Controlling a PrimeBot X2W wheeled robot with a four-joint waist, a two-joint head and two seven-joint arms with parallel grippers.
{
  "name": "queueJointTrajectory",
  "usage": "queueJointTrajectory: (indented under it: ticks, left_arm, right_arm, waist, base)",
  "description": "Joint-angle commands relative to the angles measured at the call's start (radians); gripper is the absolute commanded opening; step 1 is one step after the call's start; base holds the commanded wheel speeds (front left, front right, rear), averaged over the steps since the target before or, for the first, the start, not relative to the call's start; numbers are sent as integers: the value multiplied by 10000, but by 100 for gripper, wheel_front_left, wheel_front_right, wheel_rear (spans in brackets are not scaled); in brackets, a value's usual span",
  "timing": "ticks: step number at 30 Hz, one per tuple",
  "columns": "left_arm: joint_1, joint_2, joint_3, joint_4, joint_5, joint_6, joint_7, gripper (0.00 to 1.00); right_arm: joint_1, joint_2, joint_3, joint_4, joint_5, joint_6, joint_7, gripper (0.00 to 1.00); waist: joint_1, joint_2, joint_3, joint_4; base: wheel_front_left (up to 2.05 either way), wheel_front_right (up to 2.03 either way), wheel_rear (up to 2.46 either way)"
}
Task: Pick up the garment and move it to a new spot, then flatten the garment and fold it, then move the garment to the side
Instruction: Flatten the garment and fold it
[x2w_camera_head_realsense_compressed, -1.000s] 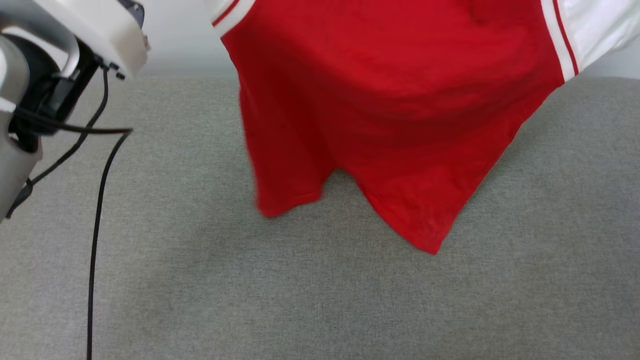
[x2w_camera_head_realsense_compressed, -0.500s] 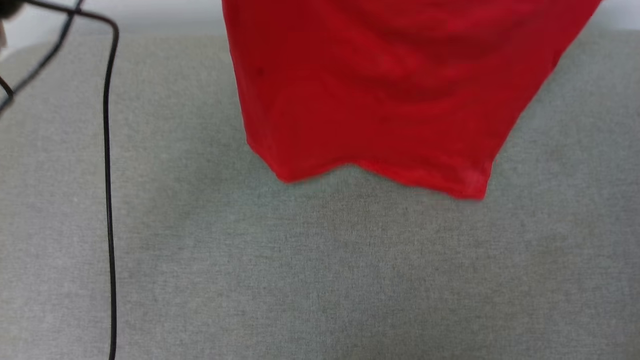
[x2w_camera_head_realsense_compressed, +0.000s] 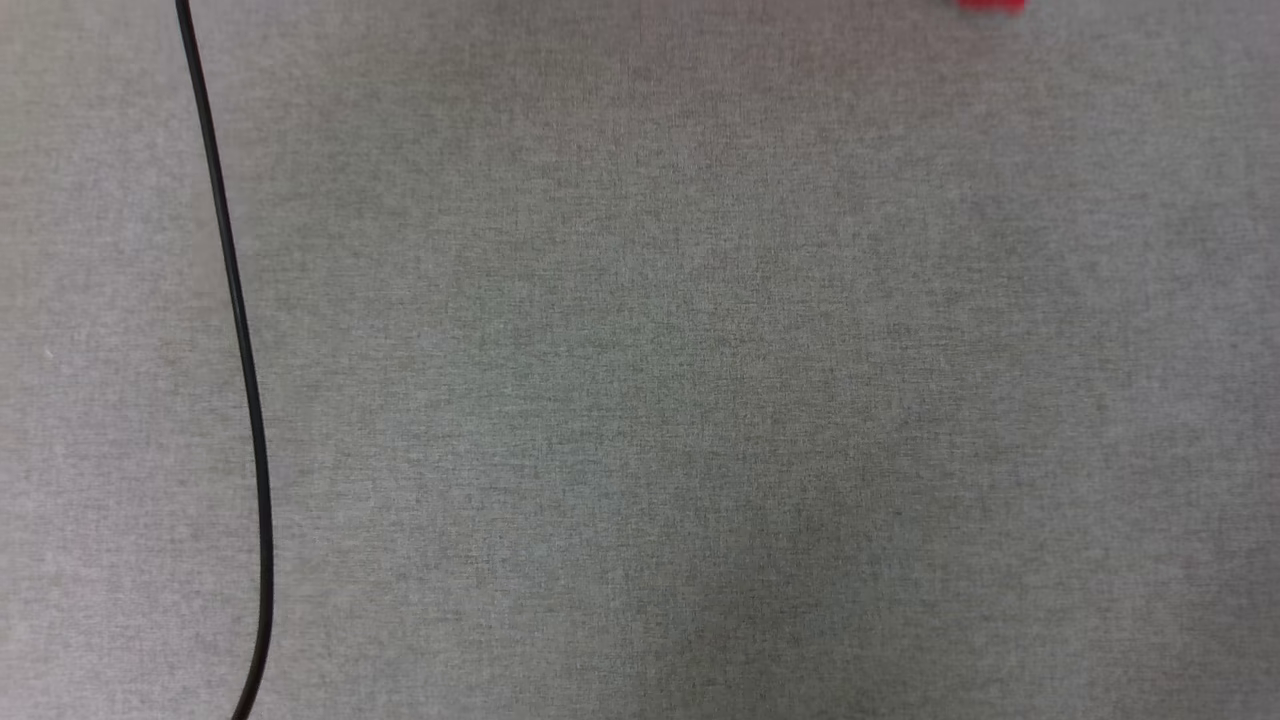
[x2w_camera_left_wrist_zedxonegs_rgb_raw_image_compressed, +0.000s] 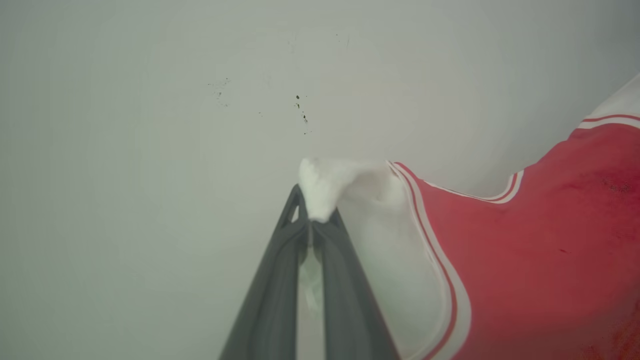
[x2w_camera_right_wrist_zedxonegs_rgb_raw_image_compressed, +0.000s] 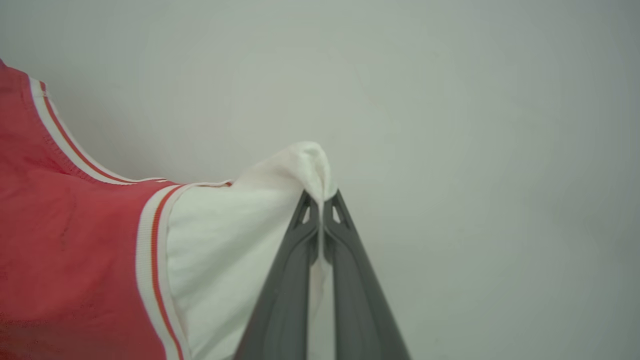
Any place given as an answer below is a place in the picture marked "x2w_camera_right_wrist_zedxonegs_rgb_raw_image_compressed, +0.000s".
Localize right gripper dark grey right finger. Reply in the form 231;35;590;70
322;190;412;360

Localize red and white jersey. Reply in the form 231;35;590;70
0;59;339;360

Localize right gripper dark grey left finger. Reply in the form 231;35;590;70
234;190;321;360

